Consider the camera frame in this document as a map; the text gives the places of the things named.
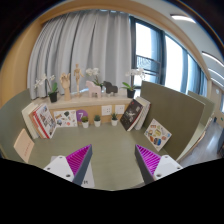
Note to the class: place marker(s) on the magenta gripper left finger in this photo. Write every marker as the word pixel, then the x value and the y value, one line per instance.
pixel 72 167

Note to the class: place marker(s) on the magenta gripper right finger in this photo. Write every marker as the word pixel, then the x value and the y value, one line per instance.
pixel 153 166

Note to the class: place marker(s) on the colourful sticker card right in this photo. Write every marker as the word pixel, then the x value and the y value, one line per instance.
pixel 157 134

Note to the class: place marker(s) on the small potted plant left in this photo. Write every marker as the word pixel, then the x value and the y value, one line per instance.
pixel 85 121

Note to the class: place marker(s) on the small potted plant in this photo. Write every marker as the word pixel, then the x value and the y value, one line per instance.
pixel 85 121
pixel 114 119
pixel 97 120

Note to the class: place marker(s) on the white sticker card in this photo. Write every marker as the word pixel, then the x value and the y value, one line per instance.
pixel 66 118

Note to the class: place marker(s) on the beige card left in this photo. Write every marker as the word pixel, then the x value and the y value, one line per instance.
pixel 24 145

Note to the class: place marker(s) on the purple round number sign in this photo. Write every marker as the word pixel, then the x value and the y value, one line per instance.
pixel 80 114

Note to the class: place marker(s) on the small potted plant middle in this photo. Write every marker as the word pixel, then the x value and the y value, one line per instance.
pixel 97 120

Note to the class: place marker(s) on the green desk divider panel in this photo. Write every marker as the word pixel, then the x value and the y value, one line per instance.
pixel 179 113

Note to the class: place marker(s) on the red illustrated book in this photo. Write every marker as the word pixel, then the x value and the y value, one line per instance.
pixel 43 121

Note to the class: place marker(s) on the wooden shelf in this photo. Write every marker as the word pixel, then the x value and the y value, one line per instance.
pixel 90 106

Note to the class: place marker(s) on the small potted plant right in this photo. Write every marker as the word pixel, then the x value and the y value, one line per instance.
pixel 114 119

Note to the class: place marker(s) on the white book behind black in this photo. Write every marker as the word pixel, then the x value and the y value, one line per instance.
pixel 146 106

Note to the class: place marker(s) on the white book leaning left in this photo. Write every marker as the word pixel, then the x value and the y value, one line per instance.
pixel 28 121

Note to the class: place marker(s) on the white orchid black pot left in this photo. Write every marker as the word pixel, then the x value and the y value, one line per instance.
pixel 51 84

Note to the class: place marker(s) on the white orchid black pot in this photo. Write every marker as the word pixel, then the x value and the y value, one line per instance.
pixel 51 84
pixel 131 88

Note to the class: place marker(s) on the pink wooden horse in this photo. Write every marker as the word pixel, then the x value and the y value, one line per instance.
pixel 93 89

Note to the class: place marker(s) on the white orchid black pot right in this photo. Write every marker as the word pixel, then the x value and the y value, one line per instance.
pixel 131 88

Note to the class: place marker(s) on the black wooden horse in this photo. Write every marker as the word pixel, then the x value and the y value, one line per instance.
pixel 110 88

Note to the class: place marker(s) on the wooden hand model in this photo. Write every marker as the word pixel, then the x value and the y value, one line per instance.
pixel 65 82

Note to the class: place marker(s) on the wooden mannequin figure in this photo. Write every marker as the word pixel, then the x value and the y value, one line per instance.
pixel 78 74

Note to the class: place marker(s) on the white orchid middle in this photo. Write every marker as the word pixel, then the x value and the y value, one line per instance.
pixel 94 73

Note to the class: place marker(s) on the grey curtain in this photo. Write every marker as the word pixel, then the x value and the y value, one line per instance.
pixel 84 39

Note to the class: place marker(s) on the white wall socket left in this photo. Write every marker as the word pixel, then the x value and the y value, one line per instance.
pixel 106 110

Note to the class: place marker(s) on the white wall socket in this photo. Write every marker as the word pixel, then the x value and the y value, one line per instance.
pixel 106 110
pixel 119 109

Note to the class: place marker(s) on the white wall socket right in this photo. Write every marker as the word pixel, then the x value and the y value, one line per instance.
pixel 119 109

